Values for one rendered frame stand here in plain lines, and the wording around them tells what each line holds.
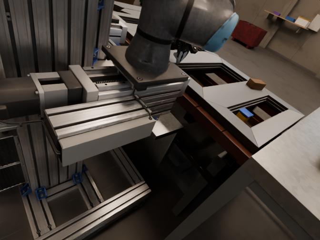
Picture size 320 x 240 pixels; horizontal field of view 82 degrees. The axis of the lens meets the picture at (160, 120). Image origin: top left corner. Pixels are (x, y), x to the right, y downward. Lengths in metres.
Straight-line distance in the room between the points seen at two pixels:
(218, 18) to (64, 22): 0.42
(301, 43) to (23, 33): 9.86
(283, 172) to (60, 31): 0.67
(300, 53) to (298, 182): 9.61
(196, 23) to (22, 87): 0.45
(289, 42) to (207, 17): 9.64
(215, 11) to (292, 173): 0.44
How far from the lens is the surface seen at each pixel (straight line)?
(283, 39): 10.24
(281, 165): 0.51
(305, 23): 9.51
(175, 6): 0.55
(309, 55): 9.98
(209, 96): 1.01
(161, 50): 0.58
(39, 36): 0.63
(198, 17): 0.56
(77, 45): 0.67
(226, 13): 0.59
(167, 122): 1.00
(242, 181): 0.50
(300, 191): 0.49
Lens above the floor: 1.29
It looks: 38 degrees down
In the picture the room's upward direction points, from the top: 24 degrees clockwise
